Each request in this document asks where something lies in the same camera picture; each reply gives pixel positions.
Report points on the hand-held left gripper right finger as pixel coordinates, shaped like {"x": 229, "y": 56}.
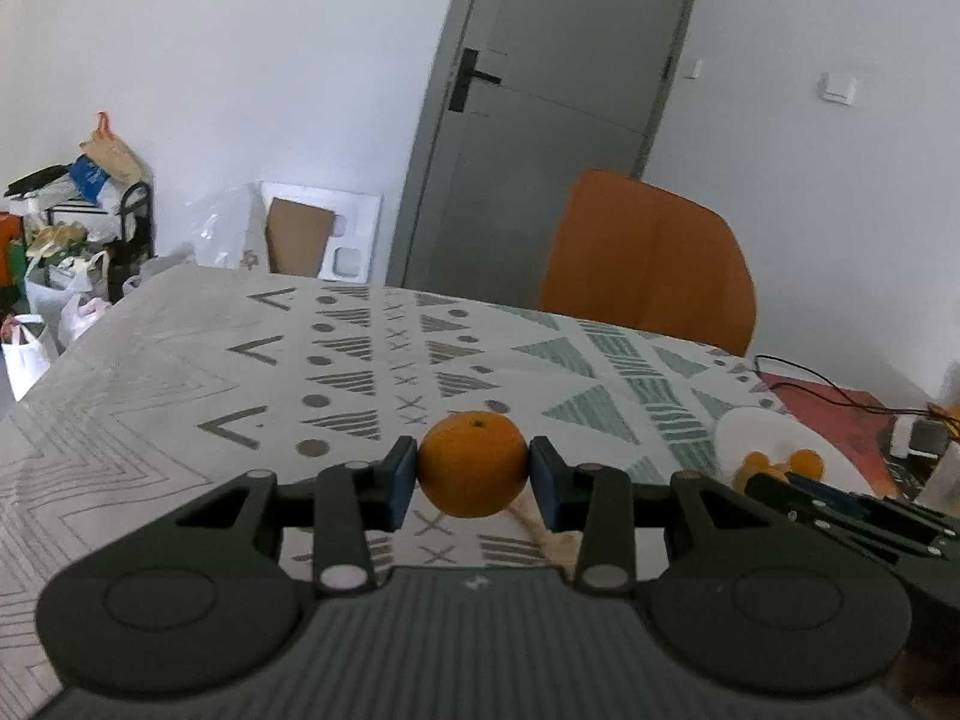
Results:
{"x": 547, "y": 484}

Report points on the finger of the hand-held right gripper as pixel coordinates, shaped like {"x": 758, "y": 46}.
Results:
{"x": 825, "y": 517}
{"x": 862, "y": 499}

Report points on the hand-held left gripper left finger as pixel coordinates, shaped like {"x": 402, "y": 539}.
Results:
{"x": 399, "y": 484}

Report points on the small orange kumquat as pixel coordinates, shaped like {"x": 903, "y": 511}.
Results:
{"x": 759, "y": 465}
{"x": 806, "y": 463}

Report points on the orange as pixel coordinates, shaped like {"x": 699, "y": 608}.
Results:
{"x": 472, "y": 465}

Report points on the white plate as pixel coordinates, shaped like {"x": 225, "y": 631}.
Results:
{"x": 757, "y": 427}

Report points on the patterned white tablecloth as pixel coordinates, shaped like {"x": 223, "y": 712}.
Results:
{"x": 225, "y": 390}

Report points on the orange chair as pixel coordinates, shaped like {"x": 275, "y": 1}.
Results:
{"x": 652, "y": 262}

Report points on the white foam board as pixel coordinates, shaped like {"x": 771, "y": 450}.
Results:
{"x": 356, "y": 225}

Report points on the brown cardboard sheet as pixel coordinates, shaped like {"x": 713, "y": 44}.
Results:
{"x": 300, "y": 236}

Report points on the clear plastic bag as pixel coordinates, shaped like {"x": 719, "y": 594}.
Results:
{"x": 202, "y": 240}

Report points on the white plastic bag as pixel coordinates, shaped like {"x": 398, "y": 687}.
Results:
{"x": 26, "y": 360}
{"x": 84, "y": 319}
{"x": 60, "y": 285}

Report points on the black metal rack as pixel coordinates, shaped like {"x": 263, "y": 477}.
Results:
{"x": 139, "y": 232}

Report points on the grey door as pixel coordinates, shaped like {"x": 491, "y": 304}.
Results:
{"x": 555, "y": 90}

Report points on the blue and white bag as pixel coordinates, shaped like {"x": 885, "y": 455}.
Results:
{"x": 90, "y": 176}

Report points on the orange box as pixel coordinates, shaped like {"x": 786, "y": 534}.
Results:
{"x": 11, "y": 251}

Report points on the white light switch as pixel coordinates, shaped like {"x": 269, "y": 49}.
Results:
{"x": 838, "y": 87}

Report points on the small white wall fitting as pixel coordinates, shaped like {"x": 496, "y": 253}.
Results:
{"x": 694, "y": 69}

